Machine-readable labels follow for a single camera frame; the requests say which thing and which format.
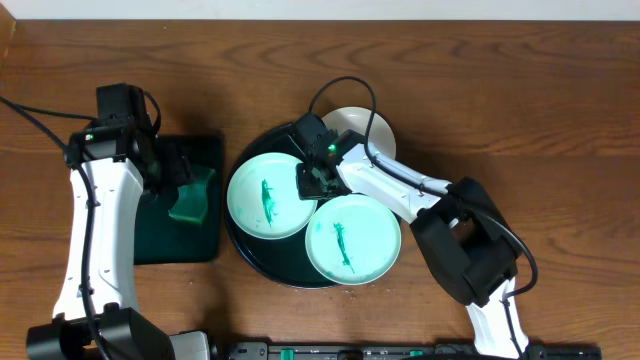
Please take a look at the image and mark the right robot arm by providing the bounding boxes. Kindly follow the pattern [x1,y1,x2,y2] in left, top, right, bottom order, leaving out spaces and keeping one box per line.
[293,130,538,359]

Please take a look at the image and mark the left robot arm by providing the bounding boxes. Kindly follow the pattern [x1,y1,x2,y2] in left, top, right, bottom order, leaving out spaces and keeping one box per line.
[26,128,211,359]

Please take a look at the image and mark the rectangular black tray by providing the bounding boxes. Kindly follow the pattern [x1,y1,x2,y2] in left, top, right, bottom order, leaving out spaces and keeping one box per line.
[134,135,224,265]

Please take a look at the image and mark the round black tray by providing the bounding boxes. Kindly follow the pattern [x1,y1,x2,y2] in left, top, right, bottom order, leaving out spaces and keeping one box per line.
[226,124,337,288]

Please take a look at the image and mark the mint plate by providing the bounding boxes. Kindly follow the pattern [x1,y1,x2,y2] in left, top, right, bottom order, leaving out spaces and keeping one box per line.
[227,152,318,240]
[305,194,402,286]

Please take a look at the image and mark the green sponge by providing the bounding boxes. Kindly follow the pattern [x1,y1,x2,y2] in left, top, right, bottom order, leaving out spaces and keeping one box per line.
[168,165,216,224]

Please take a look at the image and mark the white plate top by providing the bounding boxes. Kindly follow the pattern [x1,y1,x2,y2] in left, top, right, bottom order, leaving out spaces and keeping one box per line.
[322,107,397,159]

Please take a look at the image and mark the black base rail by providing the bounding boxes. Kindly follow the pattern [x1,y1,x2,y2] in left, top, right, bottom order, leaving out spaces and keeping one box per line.
[223,342,603,360]

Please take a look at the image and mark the mint plate bottom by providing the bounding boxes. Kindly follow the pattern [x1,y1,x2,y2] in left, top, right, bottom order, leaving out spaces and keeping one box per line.
[305,194,402,286]

